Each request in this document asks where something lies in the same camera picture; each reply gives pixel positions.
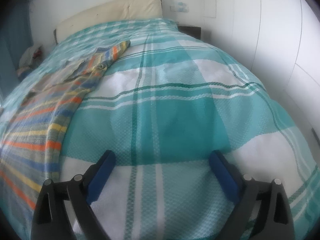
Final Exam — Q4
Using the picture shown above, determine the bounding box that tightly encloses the striped knit sweater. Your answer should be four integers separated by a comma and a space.
1, 40, 131, 212

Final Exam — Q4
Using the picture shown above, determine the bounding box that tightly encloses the pile of clothes on nightstand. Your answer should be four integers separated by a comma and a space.
16, 43, 43, 80

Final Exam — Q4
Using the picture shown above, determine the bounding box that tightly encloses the teal white plaid bedspread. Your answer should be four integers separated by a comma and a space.
1, 18, 319, 239

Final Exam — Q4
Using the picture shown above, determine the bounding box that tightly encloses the blue curtain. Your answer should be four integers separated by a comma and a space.
0, 0, 34, 81

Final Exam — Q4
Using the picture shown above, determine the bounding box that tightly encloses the white wardrobe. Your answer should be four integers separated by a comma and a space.
203, 0, 319, 160

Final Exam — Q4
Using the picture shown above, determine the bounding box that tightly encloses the dark nightstand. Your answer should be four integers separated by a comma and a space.
177, 25, 201, 40

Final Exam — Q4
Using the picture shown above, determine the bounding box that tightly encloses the cream padded headboard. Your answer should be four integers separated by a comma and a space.
54, 0, 163, 44

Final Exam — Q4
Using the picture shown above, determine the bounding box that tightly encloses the white wall socket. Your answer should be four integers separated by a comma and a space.
170, 2, 189, 12

